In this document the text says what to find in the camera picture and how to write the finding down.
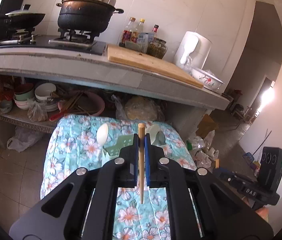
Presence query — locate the light blue bowl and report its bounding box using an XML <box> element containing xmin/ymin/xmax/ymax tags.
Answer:
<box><xmin>0</xmin><ymin>99</ymin><xmax>13</xmax><ymax>114</ymax></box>

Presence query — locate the red snack packet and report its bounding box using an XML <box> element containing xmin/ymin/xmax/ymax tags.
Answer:
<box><xmin>0</xmin><ymin>76</ymin><xmax>15</xmax><ymax>103</ymax></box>

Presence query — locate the cardboard box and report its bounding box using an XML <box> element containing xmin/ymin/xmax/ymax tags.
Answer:
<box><xmin>196</xmin><ymin>114</ymin><xmax>220</xmax><ymax>139</ymax></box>

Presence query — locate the small wooden stool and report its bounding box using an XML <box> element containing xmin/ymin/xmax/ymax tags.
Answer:
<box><xmin>232</xmin><ymin>104</ymin><xmax>252</xmax><ymax>123</ymax></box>

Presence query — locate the blue dustpan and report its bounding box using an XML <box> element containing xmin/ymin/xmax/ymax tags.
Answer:
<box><xmin>243</xmin><ymin>152</ymin><xmax>255</xmax><ymax>165</ymax></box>

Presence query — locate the grey dish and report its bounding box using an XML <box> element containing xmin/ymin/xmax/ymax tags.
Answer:
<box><xmin>125</xmin><ymin>41</ymin><xmax>141</xmax><ymax>52</ymax></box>

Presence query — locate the grey concrete kitchen counter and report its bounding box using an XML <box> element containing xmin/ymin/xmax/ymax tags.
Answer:
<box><xmin>0</xmin><ymin>47</ymin><xmax>231</xmax><ymax>145</ymax></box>

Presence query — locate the person's right hand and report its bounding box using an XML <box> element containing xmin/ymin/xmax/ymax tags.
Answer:
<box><xmin>255</xmin><ymin>205</ymin><xmax>269</xmax><ymax>222</ymax></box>

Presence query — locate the single wooden chopstick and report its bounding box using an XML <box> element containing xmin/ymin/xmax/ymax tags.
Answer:
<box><xmin>138</xmin><ymin>123</ymin><xmax>145</xmax><ymax>205</ymax></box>

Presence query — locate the white kitchen appliance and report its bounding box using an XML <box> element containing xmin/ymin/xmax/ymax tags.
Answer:
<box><xmin>173</xmin><ymin>31</ymin><xmax>212</xmax><ymax>68</ymax></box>

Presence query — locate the black wok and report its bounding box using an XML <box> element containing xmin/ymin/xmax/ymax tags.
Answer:
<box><xmin>0</xmin><ymin>12</ymin><xmax>46</xmax><ymax>28</ymax></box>

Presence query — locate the gas stove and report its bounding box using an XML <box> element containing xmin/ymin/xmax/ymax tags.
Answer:
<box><xmin>0</xmin><ymin>27</ymin><xmax>106</xmax><ymax>55</ymax></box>

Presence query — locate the metal spoon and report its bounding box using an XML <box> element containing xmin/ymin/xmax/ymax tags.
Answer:
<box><xmin>155</xmin><ymin>131</ymin><xmax>165</xmax><ymax>146</ymax></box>

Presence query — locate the pink plastic basin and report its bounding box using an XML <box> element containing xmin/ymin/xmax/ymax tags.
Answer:
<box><xmin>60</xmin><ymin>91</ymin><xmax>106</xmax><ymax>117</ymax></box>

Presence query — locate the wooden cutting board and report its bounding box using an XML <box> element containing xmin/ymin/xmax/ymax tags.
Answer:
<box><xmin>107</xmin><ymin>44</ymin><xmax>204</xmax><ymax>88</ymax></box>

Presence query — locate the black cooking pot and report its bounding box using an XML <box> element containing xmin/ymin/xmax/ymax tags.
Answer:
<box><xmin>56</xmin><ymin>0</ymin><xmax>124</xmax><ymax>33</ymax></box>

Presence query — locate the small white plastic spoon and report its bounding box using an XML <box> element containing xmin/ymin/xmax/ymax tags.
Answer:
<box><xmin>96</xmin><ymin>123</ymin><xmax>109</xmax><ymax>153</ymax></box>

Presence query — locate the dark sauce bottle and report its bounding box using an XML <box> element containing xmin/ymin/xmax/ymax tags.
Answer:
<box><xmin>121</xmin><ymin>17</ymin><xmax>136</xmax><ymax>46</ymax></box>

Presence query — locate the white plastic bag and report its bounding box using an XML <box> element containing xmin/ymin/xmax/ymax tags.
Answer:
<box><xmin>7</xmin><ymin>127</ymin><xmax>44</xmax><ymax>153</ymax></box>

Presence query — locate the large white plastic spoon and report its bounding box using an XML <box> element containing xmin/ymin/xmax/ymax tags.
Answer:
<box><xmin>146</xmin><ymin>124</ymin><xmax>162</xmax><ymax>140</ymax></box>

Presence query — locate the pile of bowls and dishes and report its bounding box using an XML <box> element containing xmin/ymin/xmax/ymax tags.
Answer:
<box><xmin>12</xmin><ymin>82</ymin><xmax>61</xmax><ymax>114</ymax></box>

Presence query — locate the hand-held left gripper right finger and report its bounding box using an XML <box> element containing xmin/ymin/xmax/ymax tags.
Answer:
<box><xmin>144</xmin><ymin>134</ymin><xmax>274</xmax><ymax>240</ymax></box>

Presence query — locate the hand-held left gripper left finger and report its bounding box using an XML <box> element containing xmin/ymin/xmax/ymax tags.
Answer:
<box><xmin>10</xmin><ymin>133</ymin><xmax>139</xmax><ymax>240</ymax></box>

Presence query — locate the green plastic utensil holder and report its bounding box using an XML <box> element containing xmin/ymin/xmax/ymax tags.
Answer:
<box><xmin>103</xmin><ymin>124</ymin><xmax>167</xmax><ymax>159</ymax></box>

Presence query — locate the bag of yellow food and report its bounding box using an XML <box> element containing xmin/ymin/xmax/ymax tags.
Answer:
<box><xmin>116</xmin><ymin>95</ymin><xmax>166</xmax><ymax>122</ymax></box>

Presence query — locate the floral turquoise blanket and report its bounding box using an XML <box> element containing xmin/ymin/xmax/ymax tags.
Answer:
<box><xmin>40</xmin><ymin>114</ymin><xmax>197</xmax><ymax>240</ymax></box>

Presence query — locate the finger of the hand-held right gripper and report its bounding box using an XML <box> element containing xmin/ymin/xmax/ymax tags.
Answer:
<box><xmin>212</xmin><ymin>167</ymin><xmax>257</xmax><ymax>189</ymax></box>

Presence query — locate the glass wok lid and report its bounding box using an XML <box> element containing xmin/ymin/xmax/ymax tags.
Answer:
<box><xmin>6</xmin><ymin>4</ymin><xmax>33</xmax><ymax>15</ymax></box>

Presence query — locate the white floral basin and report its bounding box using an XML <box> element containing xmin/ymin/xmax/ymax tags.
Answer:
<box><xmin>192</xmin><ymin>67</ymin><xmax>225</xmax><ymax>92</ymax></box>

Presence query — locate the heap of plastic bags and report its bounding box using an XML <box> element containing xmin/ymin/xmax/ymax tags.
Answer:
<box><xmin>186</xmin><ymin>130</ymin><xmax>220</xmax><ymax>168</ymax></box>

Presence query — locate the yellow cap sauce bottle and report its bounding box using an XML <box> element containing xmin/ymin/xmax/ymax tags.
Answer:
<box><xmin>131</xmin><ymin>18</ymin><xmax>145</xmax><ymax>44</ymax></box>

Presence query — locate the clear bag with brown contents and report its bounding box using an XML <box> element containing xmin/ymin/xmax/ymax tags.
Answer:
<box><xmin>27</xmin><ymin>101</ymin><xmax>49</xmax><ymax>122</ymax></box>

